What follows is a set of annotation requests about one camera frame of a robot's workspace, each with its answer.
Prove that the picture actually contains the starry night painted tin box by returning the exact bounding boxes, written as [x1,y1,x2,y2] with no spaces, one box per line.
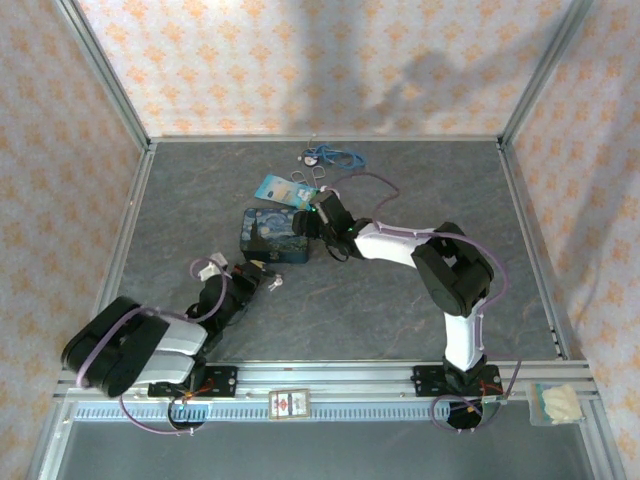
[239,207,311,266]

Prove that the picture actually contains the blue snack packet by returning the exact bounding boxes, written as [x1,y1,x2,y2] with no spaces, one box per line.
[253,173,321,210]

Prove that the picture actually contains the thin metal forceps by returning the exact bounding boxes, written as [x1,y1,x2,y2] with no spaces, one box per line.
[289,166,327,187]

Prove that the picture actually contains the blue stethoscope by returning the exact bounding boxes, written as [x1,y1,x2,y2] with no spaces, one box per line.
[298,143,367,170]

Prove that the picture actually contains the framed label card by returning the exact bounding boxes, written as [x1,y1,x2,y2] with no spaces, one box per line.
[268,388,312,422]

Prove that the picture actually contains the clear bag with white contents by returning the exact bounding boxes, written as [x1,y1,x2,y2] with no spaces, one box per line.
[528,382,584,427]

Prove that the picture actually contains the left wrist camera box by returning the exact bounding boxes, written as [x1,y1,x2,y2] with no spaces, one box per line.
[198,253,229,279]

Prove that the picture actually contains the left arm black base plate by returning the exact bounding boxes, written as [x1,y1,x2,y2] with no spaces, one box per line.
[147,365,239,400]

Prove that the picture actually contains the aluminium rear rail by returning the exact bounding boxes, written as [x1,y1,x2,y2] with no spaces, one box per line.
[148,133,504,145]

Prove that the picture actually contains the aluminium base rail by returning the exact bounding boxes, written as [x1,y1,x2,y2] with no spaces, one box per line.
[53,359,599,402]

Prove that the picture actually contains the aluminium side rail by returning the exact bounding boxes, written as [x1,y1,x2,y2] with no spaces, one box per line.
[496,141,571,359]
[79,143,157,321]

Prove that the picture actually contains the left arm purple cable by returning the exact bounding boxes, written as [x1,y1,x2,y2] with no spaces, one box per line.
[74,256,231,437]

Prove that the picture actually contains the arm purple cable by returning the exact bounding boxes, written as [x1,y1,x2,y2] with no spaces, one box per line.
[324,172,524,434]
[74,256,231,437]

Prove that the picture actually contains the slotted grey cable duct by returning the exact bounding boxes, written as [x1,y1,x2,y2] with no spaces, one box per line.
[72,403,534,423]

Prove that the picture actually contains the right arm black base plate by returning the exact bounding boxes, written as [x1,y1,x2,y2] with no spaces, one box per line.
[411,364,502,399]

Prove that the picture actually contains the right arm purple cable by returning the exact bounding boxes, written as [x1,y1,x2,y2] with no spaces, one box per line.
[324,172,524,434]

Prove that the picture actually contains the aluminium frame post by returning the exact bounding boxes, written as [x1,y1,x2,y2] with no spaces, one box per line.
[499,0,597,146]
[53,0,152,147]

